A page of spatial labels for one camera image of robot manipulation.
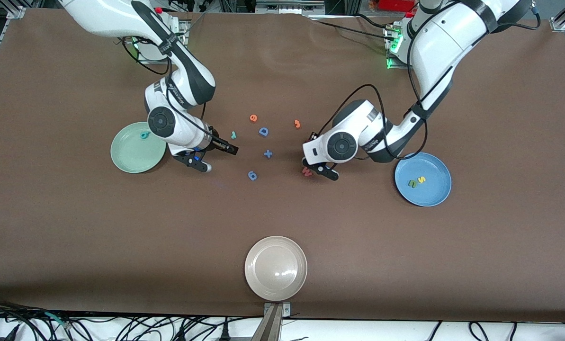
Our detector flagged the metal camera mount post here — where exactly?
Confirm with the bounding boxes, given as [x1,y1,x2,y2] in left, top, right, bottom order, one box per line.
[251,302,292,341]

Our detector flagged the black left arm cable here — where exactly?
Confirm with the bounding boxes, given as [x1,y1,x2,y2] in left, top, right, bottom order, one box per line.
[316,0,541,160]

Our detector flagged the teal cable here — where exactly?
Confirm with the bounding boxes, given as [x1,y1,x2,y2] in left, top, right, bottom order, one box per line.
[43,310,72,331]

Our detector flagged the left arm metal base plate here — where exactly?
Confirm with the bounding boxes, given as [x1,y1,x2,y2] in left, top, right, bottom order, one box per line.
[386,26,411,71]

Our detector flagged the red box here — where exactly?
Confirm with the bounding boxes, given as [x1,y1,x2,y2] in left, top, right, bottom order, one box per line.
[377,0,418,12]

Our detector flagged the blue plate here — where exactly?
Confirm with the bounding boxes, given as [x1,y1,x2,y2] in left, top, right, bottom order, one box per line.
[395,152,452,207]

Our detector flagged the aluminium frame bar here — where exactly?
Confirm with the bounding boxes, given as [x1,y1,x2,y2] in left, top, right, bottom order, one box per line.
[255,0,326,16]

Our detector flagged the pale green plate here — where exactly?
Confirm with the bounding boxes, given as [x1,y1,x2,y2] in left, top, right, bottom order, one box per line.
[110,122,167,174]

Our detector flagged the beige plate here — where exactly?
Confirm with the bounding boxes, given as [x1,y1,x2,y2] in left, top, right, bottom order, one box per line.
[244,236,308,302]

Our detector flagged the brown table mat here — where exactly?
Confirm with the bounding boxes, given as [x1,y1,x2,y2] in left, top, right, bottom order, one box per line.
[0,9,565,323]

